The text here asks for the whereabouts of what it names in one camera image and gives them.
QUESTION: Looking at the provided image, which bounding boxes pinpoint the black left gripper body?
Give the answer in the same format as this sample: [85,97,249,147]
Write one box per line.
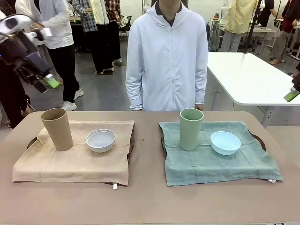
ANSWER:
[14,52,52,81]

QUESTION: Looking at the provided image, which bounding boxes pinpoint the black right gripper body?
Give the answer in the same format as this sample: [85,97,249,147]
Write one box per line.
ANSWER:
[292,71,300,92]

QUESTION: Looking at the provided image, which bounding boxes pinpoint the tall brown cup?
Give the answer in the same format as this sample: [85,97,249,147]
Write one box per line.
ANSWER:
[40,107,74,152]

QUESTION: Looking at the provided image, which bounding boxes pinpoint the white bowl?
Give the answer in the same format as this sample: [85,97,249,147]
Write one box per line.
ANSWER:
[85,129,116,153]

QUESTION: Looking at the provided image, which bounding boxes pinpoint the beige cloth mat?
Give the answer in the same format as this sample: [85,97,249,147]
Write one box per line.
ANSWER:
[11,120,135,190]

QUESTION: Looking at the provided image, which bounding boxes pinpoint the light blue bowl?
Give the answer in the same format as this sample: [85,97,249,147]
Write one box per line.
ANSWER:
[210,131,242,156]

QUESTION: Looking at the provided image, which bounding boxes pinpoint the teal cloth mat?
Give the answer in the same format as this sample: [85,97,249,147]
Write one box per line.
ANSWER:
[158,120,284,188]

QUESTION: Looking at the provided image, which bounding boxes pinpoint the tall green cup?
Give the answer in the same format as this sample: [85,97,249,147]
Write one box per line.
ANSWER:
[179,107,204,151]

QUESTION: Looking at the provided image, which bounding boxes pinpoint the person's left forearm white sleeve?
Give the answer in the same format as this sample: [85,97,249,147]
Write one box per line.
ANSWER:
[194,79,209,108]

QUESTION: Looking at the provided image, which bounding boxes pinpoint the person's right forearm white sleeve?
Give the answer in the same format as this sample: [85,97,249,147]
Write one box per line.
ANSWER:
[125,79,144,111]

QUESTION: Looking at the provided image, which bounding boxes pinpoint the dark brown serving tray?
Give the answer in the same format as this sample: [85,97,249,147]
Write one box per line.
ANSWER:
[160,131,268,186]
[26,121,136,186]

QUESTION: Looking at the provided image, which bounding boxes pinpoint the person white hoodie black trousers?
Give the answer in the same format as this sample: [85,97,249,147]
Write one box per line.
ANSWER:
[29,0,84,112]

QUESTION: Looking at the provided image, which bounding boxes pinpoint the white side table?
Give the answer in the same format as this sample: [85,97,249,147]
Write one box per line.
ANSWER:
[207,52,300,129]

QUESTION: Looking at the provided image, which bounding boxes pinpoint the mannequin white jacket beige trousers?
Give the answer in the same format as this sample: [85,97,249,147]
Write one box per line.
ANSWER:
[14,0,32,18]

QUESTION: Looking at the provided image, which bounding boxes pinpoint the mannequin cream vest black skirt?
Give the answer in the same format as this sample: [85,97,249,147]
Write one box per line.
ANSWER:
[89,0,123,75]

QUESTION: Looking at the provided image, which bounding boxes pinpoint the mannequin in plaid shirt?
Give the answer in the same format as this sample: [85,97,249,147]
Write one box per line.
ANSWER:
[71,0,98,33]

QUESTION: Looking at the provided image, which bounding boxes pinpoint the black stand pole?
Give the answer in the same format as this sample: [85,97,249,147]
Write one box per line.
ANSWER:
[242,0,263,54]

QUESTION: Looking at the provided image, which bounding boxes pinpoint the person in yellow shirt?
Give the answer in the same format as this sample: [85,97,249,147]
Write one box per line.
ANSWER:
[220,0,258,53]

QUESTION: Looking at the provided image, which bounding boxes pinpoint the black office chair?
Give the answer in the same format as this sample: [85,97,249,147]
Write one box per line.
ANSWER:
[120,15,132,32]

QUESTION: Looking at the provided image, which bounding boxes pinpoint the person in white jacket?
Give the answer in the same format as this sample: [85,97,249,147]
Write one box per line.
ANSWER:
[125,0,210,112]

